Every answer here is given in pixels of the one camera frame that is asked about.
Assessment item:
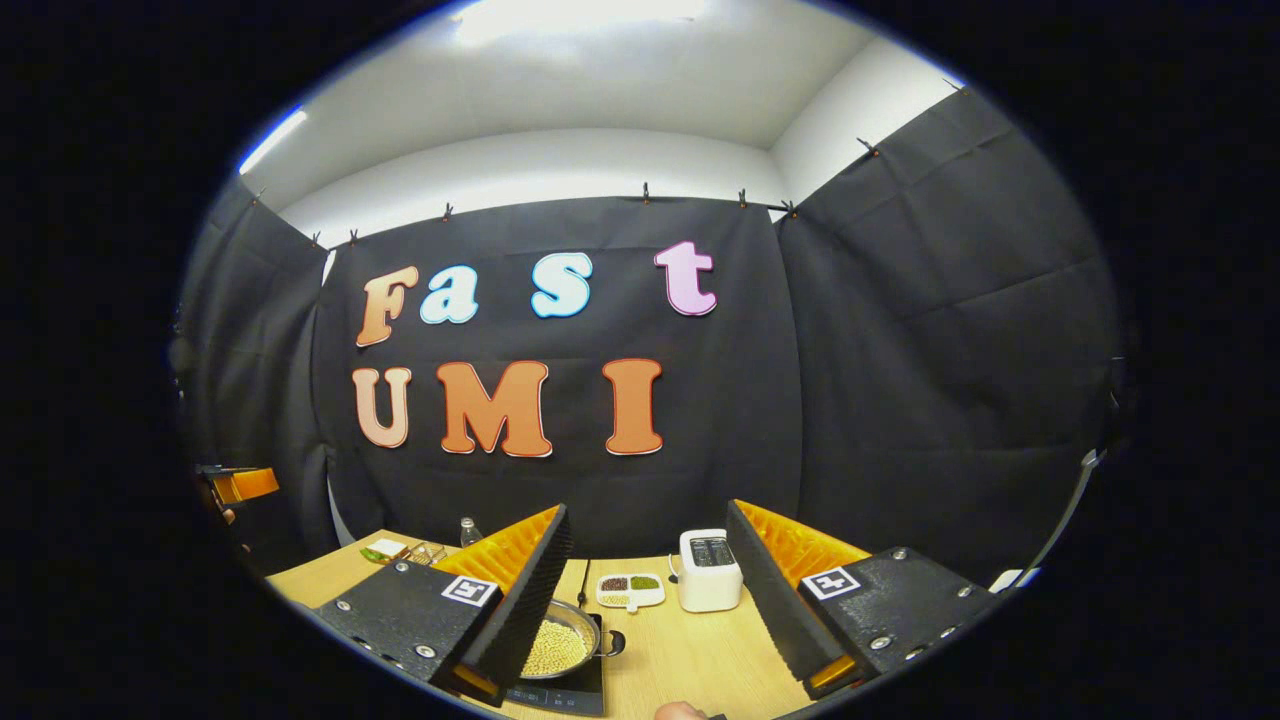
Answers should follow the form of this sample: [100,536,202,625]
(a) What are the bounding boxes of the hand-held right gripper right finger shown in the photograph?
[727,499,1001,701]

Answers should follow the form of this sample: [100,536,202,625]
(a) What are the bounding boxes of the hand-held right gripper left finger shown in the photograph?
[315,504,574,706]

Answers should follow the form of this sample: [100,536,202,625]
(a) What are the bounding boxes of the steel pot with black handle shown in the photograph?
[520,600,626,681]

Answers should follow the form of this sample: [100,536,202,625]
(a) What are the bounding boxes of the black induction cooktop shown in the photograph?
[503,612,608,717]

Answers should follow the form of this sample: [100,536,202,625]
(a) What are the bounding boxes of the white toaster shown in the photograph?
[678,528,744,613]

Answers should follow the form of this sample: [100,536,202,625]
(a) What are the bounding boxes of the white divided dish of beans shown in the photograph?
[596,573,667,613]

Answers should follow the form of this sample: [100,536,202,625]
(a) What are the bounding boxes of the ceiling light strip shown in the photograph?
[450,0,711,46]
[238,107,309,176]

